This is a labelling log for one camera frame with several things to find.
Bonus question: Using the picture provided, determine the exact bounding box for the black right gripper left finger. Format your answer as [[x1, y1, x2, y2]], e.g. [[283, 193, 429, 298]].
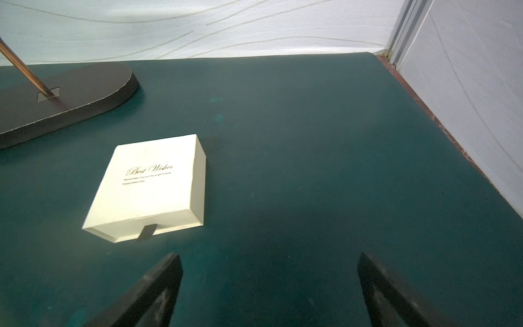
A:
[[85, 253, 183, 326]]

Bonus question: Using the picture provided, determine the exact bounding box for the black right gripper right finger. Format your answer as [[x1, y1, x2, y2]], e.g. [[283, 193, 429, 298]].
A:
[[358, 252, 457, 326]]

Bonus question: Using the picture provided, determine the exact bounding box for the cream closed jewelry box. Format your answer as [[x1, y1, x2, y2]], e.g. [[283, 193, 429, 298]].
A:
[[83, 134, 206, 243]]

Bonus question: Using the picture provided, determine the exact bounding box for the dark oval stand base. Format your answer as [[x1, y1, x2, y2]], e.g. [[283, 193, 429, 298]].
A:
[[1, 63, 139, 149]]

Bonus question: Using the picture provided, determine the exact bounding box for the bronze scroll stand rod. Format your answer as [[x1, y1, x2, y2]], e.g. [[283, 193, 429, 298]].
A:
[[0, 38, 55, 98]]

